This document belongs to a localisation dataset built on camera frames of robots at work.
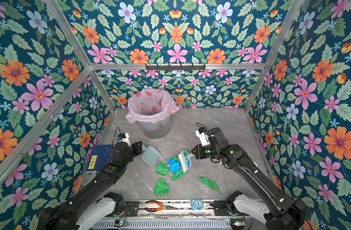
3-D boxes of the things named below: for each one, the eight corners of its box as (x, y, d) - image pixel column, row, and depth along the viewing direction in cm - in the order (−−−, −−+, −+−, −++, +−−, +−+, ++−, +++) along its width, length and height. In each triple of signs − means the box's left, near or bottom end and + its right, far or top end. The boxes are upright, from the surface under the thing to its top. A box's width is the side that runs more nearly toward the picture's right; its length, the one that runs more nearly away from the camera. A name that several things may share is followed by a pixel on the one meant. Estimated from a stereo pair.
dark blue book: (84, 171, 89) (82, 169, 87) (96, 146, 101) (94, 144, 99) (104, 171, 89) (102, 169, 87) (113, 146, 101) (112, 144, 99)
